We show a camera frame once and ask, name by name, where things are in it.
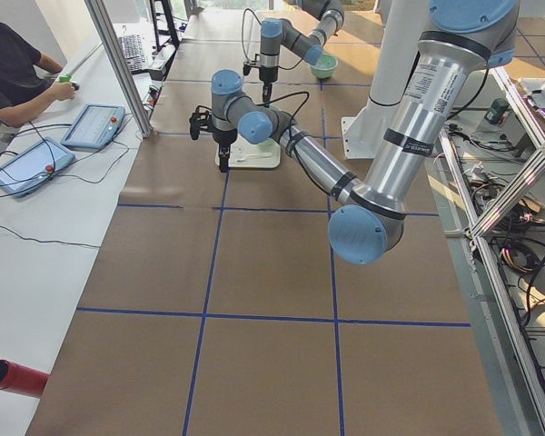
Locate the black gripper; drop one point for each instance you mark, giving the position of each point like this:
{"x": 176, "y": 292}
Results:
{"x": 266, "y": 75}
{"x": 222, "y": 137}

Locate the white plastic spoon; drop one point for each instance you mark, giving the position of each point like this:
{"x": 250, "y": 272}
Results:
{"x": 248, "y": 157}

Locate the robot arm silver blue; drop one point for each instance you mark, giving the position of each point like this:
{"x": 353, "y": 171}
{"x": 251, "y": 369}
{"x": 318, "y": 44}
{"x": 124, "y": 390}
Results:
{"x": 278, "y": 32}
{"x": 428, "y": 51}

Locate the seated person black shirt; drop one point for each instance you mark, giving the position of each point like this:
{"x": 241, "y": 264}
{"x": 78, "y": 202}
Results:
{"x": 23, "y": 94}

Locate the far blue teach pendant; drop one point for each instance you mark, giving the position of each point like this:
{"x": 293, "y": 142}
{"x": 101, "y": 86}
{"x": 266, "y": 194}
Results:
{"x": 95, "y": 127}

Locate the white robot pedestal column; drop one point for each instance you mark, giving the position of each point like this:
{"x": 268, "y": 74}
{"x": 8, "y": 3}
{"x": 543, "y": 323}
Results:
{"x": 403, "y": 22}

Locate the green bowl with ice cubes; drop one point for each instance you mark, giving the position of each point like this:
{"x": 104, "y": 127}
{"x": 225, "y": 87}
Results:
{"x": 325, "y": 67}

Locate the red cylinder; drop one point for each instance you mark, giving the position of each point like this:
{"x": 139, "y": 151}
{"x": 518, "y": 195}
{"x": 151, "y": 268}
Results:
{"x": 20, "y": 379}

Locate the near blue teach pendant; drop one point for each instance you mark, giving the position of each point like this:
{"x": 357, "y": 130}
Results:
{"x": 33, "y": 167}

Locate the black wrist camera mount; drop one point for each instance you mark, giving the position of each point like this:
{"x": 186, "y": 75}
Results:
{"x": 200, "y": 121}
{"x": 250, "y": 64}

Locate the blue teach pendant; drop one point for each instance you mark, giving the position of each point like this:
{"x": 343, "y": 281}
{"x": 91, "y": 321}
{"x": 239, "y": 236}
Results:
{"x": 95, "y": 127}
{"x": 33, "y": 167}

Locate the black keyboard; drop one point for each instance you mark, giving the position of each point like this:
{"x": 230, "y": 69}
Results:
{"x": 133, "y": 52}

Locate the aluminium frame post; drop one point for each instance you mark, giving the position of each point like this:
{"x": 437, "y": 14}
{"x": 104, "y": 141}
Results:
{"x": 105, "y": 29}

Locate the cream bear tray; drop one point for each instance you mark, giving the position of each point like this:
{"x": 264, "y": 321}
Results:
{"x": 241, "y": 147}

